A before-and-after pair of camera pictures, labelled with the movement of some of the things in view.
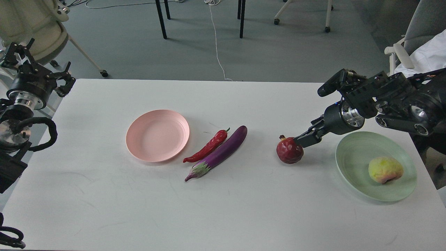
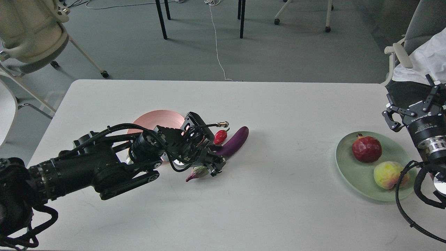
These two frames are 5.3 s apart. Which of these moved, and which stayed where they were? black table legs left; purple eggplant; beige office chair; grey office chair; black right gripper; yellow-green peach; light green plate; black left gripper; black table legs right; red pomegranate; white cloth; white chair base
Moved: yellow-green peach; red pomegranate; black left gripper; black right gripper
Stayed: beige office chair; white cloth; grey office chair; light green plate; black table legs right; purple eggplant; white chair base; black table legs left
